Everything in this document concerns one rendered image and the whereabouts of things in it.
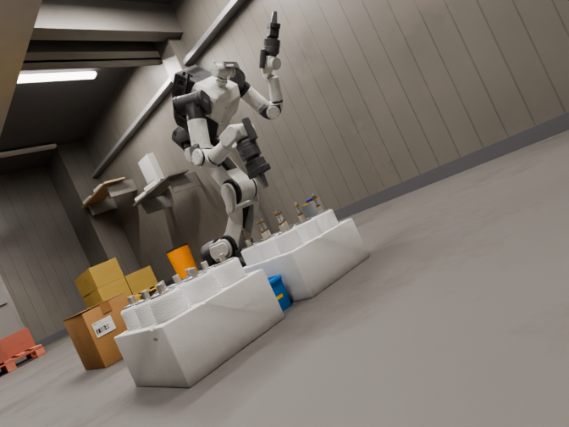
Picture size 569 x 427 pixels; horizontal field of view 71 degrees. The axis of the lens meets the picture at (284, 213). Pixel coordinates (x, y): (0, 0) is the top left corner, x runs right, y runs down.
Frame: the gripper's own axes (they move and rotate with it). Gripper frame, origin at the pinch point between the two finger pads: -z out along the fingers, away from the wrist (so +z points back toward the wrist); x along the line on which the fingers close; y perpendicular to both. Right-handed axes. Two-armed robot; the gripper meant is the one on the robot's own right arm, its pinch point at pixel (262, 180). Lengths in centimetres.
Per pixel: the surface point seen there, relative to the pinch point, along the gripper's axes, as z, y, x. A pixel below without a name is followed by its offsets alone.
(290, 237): -25.6, -15.0, 15.1
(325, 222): -26.9, 7.1, 15.4
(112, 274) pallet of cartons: 13, 142, -527
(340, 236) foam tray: -34.5, 6.3, 20.0
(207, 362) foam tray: -45, -66, 15
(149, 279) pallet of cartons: -19, 190, -518
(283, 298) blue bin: -44, -26, 9
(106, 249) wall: 70, 213, -677
